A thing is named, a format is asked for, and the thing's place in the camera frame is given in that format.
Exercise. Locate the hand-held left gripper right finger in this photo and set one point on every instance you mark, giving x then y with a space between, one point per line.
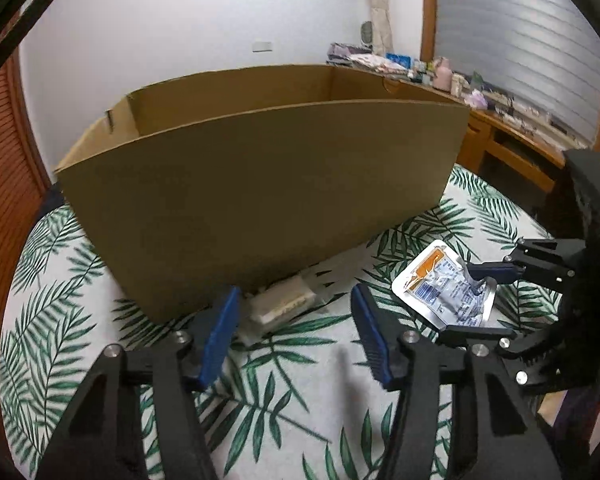
375 335

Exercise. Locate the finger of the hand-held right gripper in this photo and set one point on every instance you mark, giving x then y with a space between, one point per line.
475 335
495 271

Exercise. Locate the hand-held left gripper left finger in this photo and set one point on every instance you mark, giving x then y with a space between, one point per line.
220 340

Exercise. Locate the silver and orange snack packet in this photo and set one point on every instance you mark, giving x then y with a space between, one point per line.
440 290

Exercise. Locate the clear packet of white snacks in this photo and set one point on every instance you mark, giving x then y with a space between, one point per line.
280 305

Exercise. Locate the brown cardboard box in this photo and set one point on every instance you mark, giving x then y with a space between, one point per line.
255 200

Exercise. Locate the leaf print blanket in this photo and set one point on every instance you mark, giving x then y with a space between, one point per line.
290 375

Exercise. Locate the wooden desk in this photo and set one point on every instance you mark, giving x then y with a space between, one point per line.
500 150

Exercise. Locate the purple tissue pack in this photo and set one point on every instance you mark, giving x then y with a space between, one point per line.
477 99

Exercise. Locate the white cup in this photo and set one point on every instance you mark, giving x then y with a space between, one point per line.
457 85

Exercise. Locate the pink kettle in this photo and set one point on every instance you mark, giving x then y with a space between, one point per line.
442 76

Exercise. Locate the dark blue bedding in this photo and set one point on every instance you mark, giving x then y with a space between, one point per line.
50 202

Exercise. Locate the grey window blinds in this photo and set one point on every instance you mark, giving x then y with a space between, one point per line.
510 20

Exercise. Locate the pile of folded cloths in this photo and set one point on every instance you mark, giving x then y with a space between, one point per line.
365 60

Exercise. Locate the slatted wooden wardrobe door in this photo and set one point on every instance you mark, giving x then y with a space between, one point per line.
5 185

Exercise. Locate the small white fan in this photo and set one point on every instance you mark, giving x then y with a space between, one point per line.
366 34

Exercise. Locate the beige curtain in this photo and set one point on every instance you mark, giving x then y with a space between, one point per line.
380 5

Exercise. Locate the wooden window frame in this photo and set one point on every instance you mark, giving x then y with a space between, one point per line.
428 10

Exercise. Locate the white wall switch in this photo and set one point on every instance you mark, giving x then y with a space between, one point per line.
262 46

